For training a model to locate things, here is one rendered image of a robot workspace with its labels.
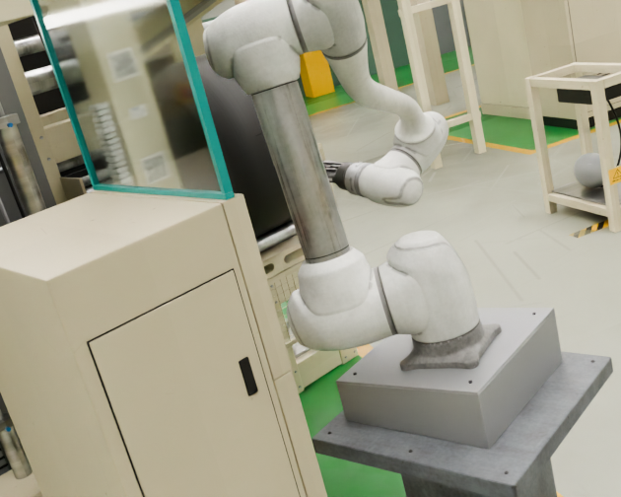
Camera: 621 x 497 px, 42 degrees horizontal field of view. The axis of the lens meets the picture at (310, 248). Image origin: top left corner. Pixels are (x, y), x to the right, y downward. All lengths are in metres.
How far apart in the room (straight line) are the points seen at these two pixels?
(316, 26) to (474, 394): 0.79
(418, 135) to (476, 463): 0.84
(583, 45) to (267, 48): 5.15
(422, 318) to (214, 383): 0.47
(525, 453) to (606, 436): 1.21
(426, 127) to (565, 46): 4.61
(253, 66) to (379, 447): 0.83
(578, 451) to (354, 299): 1.31
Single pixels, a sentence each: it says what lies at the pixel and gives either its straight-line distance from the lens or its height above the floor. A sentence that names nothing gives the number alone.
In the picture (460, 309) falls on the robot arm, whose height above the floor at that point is 0.89.
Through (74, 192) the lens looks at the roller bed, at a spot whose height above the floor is 1.15.
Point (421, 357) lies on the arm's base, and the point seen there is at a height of 0.79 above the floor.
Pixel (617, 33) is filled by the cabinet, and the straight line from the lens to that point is 6.87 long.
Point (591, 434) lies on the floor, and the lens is 2.91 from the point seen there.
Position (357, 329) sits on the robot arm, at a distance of 1.73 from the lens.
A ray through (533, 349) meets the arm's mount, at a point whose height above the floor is 0.75.
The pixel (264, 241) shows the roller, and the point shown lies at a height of 0.91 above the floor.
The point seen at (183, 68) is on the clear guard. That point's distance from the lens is 1.48.
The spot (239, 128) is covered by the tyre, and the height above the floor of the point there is 1.27.
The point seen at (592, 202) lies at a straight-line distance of 4.66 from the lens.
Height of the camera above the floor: 1.61
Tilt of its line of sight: 18 degrees down
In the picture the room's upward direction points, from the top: 15 degrees counter-clockwise
